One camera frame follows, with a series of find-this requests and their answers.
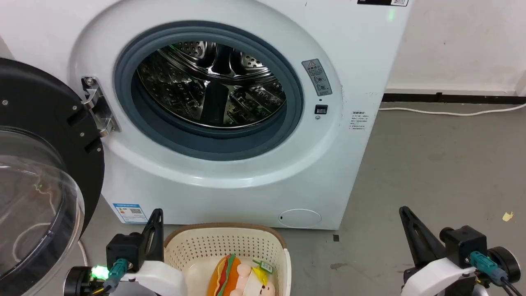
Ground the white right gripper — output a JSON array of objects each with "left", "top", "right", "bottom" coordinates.
[{"left": 399, "top": 206, "right": 522, "bottom": 296}]

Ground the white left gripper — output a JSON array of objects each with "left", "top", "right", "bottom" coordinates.
[{"left": 63, "top": 208, "right": 188, "bottom": 296}]

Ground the white front-load washing machine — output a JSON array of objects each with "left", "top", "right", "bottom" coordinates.
[{"left": 0, "top": 0, "right": 413, "bottom": 231}]

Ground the steel washing drum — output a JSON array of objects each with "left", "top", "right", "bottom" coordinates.
[{"left": 135, "top": 41, "right": 287, "bottom": 129}]

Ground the black washing machine door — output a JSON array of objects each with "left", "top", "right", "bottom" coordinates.
[{"left": 0, "top": 58, "right": 106, "bottom": 296}]

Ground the blue energy label sticker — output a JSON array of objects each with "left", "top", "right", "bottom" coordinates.
[{"left": 113, "top": 203, "right": 149, "bottom": 224}]

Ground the cream perforated laundry basket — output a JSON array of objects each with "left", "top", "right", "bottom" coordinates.
[{"left": 163, "top": 223, "right": 293, "bottom": 296}]

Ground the pink plush doll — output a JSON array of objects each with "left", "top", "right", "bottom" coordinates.
[{"left": 229, "top": 263, "right": 276, "bottom": 296}]

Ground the grey rubber door gasket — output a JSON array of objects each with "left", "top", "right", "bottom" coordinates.
[{"left": 114, "top": 21, "right": 305, "bottom": 161}]

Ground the green label tag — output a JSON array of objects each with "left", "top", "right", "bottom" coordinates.
[{"left": 252, "top": 259, "right": 274, "bottom": 274}]

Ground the oval filter cover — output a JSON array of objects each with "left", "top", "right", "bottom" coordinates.
[{"left": 278, "top": 209, "right": 322, "bottom": 229}]

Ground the small printed text sticker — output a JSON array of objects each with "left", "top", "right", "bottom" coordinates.
[{"left": 349, "top": 111, "right": 369, "bottom": 132}]

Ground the chrome door hinge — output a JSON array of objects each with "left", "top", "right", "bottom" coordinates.
[{"left": 81, "top": 76, "right": 121, "bottom": 138}]

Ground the black baseboard strip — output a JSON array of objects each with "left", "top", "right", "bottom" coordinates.
[{"left": 382, "top": 93, "right": 526, "bottom": 104}]

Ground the grey warning label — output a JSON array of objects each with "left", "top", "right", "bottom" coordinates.
[{"left": 301, "top": 59, "right": 333, "bottom": 97}]

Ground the teal left camera cable plug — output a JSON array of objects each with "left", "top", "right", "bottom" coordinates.
[{"left": 104, "top": 258, "right": 129, "bottom": 289}]

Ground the teal camera cable plug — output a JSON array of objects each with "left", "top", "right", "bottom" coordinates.
[
  {"left": 468, "top": 251, "right": 509, "bottom": 287},
  {"left": 104, "top": 258, "right": 129, "bottom": 289}
]

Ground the thin white cable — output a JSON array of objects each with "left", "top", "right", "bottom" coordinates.
[{"left": 77, "top": 238, "right": 90, "bottom": 268}]

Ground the teal right camera cable plug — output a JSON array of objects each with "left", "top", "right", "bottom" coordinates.
[{"left": 468, "top": 251, "right": 509, "bottom": 287}]

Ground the white floor cable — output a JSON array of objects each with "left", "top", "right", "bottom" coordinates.
[{"left": 378, "top": 104, "right": 526, "bottom": 117}]

